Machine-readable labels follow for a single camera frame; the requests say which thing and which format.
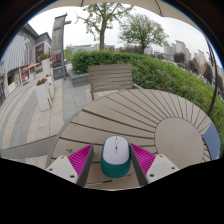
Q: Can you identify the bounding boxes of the distant apartment buildings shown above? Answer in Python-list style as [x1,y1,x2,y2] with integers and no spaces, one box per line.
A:
[66,39,224,84]

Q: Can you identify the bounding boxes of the grey stone curb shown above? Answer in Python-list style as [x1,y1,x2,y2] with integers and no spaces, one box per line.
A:
[0,134,59,160]

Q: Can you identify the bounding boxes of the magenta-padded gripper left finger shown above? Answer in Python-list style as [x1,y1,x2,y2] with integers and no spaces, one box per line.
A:
[45,143,95,188]

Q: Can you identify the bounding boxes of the grey shopfront building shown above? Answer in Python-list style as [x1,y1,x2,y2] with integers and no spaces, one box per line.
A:
[0,23,53,104]

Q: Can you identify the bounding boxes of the slatted wooden chair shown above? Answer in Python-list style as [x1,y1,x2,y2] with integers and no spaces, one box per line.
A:
[88,64,141,101]

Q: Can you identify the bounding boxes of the green hedge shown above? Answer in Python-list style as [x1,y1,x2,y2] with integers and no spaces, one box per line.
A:
[70,49,224,158]

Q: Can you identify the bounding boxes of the blue mouse pad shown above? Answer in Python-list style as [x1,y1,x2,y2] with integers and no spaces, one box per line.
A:
[201,123,222,161]

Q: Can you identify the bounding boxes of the white and teal computer mouse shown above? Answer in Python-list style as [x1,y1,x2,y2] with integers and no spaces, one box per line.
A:
[100,134,132,179]

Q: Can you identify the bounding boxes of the beige patio umbrella canopy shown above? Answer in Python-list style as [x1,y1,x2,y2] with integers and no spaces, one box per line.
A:
[39,0,201,33]

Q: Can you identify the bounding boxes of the tall grey sign pillar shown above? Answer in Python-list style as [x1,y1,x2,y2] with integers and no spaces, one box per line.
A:
[50,13,73,81]

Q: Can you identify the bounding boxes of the tall white flower planter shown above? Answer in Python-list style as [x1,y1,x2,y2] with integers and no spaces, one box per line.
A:
[35,78,53,112]
[39,53,53,77]

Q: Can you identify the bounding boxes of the round-crowned green tree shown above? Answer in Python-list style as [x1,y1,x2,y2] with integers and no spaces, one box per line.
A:
[118,13,169,54]

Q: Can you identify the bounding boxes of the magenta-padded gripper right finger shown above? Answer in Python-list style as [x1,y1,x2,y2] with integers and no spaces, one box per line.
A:
[129,143,181,187]

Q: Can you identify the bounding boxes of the dark curved umbrella pole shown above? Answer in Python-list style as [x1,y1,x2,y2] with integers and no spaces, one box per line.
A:
[206,38,219,116]

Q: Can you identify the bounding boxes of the bare-trunk leafy tree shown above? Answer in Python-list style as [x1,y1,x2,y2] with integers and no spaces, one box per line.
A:
[74,3,134,51]

